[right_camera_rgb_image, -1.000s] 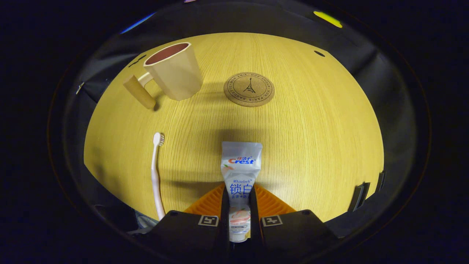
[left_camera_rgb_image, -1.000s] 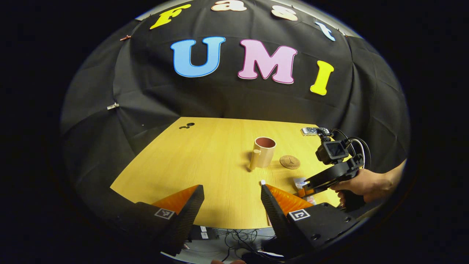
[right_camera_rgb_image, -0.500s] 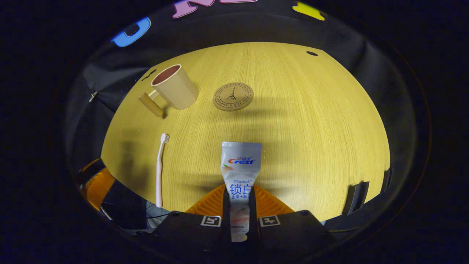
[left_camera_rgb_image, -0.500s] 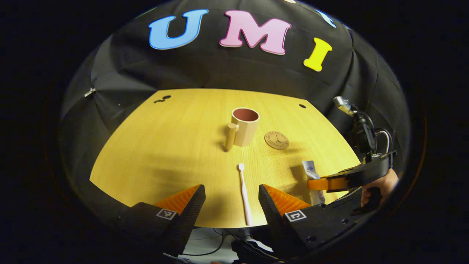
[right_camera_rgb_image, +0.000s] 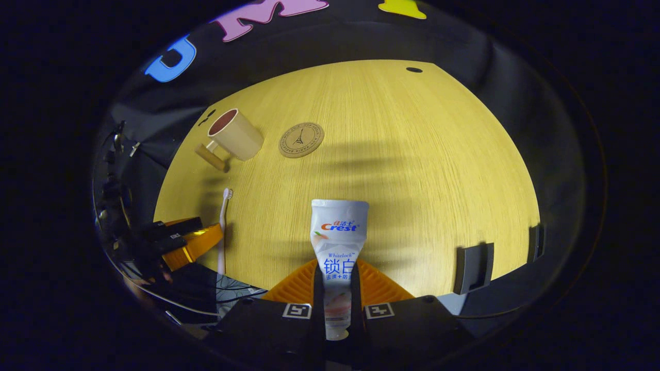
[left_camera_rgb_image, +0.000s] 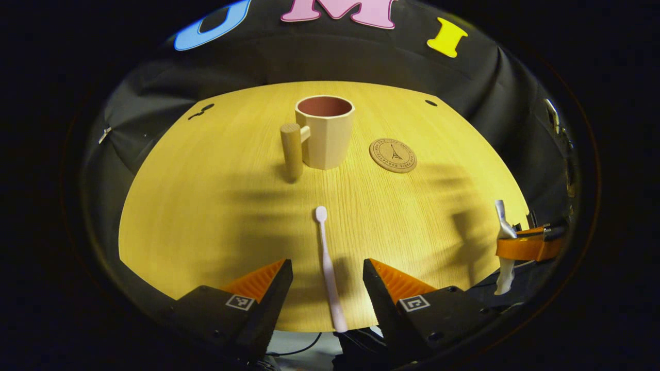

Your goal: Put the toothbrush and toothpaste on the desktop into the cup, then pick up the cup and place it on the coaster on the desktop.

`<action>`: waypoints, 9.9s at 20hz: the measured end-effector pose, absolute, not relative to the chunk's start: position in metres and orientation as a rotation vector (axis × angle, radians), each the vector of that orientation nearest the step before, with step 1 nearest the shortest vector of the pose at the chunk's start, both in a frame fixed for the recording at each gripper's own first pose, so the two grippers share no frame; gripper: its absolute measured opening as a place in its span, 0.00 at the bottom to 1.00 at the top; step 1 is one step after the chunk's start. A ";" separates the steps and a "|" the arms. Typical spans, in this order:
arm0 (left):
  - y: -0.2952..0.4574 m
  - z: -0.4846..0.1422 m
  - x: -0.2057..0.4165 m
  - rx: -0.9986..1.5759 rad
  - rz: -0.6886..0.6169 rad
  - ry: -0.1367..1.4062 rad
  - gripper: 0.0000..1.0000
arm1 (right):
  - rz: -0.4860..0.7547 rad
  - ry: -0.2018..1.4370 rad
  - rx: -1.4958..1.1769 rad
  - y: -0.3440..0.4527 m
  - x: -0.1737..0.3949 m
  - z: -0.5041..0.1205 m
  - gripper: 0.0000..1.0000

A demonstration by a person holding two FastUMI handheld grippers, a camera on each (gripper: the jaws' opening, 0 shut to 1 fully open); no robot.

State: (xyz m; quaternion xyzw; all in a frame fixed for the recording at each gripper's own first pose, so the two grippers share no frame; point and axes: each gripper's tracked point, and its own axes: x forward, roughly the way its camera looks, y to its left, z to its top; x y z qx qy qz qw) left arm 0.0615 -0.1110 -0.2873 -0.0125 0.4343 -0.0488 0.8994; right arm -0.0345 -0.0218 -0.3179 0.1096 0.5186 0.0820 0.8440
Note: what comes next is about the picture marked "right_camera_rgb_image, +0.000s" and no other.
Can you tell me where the white toothpaste tube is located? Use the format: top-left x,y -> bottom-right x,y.
310,199 -> 370,341

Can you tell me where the black backdrop cloth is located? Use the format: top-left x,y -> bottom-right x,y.
93,0 -> 588,330

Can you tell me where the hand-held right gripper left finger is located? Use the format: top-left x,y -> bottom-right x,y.
206,259 -> 326,370

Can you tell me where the beige cup with handle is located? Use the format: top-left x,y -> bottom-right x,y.
195,108 -> 265,173

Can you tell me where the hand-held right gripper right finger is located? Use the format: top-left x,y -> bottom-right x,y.
351,258 -> 474,369

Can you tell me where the pink white toothbrush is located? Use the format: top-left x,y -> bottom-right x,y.
217,188 -> 234,276

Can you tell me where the round brown coaster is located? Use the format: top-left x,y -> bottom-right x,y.
278,122 -> 325,159

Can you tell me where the wooden desktop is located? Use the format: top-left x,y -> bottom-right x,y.
154,59 -> 540,299

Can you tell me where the black desk clamp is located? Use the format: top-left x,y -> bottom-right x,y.
453,242 -> 495,296
527,224 -> 545,264

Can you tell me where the black cable tangle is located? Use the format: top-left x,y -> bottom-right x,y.
216,273 -> 265,312

